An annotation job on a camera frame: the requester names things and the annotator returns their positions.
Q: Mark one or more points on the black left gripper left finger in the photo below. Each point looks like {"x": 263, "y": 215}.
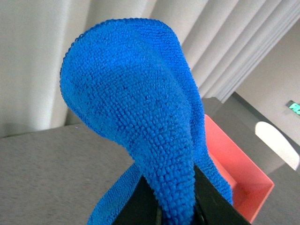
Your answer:
{"x": 142, "y": 208}

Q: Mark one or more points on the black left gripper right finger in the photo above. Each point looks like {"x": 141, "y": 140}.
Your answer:
{"x": 211, "y": 208}

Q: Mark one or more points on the blue microfiber cloth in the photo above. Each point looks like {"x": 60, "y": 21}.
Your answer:
{"x": 128, "y": 81}

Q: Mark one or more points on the pink plastic box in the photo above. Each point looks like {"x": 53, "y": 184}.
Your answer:
{"x": 250, "y": 185}

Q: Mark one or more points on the white chair back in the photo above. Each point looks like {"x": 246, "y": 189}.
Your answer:
{"x": 275, "y": 140}

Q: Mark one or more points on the green exit sign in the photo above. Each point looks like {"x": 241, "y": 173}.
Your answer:
{"x": 295, "y": 107}

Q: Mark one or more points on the white curtain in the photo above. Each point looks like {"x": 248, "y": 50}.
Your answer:
{"x": 223, "y": 41}

